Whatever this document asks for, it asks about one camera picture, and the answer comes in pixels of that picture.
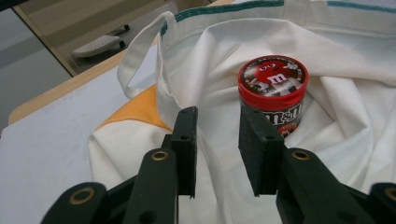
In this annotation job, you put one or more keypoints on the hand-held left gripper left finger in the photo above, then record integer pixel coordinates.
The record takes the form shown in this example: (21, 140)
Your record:
(185, 149)

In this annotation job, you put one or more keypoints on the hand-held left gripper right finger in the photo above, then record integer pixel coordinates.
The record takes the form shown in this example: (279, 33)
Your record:
(264, 155)

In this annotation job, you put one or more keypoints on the candy jar with red lid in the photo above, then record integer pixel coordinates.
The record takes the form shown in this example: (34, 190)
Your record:
(274, 81)

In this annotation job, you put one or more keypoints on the white canvas tote bag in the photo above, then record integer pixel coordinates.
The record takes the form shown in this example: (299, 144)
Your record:
(218, 46)

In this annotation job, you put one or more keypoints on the white table cover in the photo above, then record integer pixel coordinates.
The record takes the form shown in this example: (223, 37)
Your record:
(46, 140)

